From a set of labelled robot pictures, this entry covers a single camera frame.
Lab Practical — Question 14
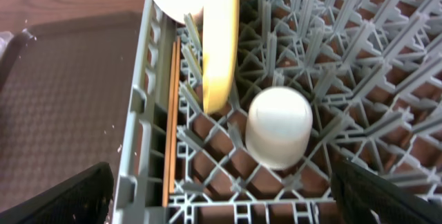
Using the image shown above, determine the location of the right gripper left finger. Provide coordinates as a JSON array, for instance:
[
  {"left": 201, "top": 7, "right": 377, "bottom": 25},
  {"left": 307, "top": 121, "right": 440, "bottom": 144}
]
[{"left": 1, "top": 162, "right": 114, "bottom": 224}]

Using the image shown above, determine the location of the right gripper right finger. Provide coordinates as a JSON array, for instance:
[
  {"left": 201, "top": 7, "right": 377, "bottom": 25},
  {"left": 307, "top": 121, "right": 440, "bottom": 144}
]
[{"left": 331, "top": 160, "right": 441, "bottom": 224}]

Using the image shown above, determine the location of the small white green cup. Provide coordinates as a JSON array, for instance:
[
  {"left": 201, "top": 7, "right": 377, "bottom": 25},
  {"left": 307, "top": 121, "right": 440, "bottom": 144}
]
[{"left": 245, "top": 86, "right": 313, "bottom": 170}]

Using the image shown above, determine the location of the wooden chopstick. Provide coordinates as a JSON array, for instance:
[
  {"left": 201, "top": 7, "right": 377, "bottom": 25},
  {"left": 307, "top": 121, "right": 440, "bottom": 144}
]
[
  {"left": 162, "top": 41, "right": 177, "bottom": 207},
  {"left": 169, "top": 37, "right": 181, "bottom": 194}
]

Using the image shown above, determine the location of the yellow plate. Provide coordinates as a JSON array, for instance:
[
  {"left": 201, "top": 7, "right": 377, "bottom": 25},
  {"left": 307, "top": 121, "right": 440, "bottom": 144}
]
[{"left": 202, "top": 0, "right": 240, "bottom": 114}]

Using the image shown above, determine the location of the grey dishwasher rack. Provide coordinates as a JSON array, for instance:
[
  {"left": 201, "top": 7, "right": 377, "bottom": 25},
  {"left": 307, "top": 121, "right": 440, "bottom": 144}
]
[{"left": 113, "top": 0, "right": 441, "bottom": 223}]

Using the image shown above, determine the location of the dark brown serving tray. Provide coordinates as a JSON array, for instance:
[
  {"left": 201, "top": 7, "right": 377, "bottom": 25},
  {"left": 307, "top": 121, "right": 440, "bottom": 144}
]
[{"left": 1, "top": 12, "right": 141, "bottom": 210}]

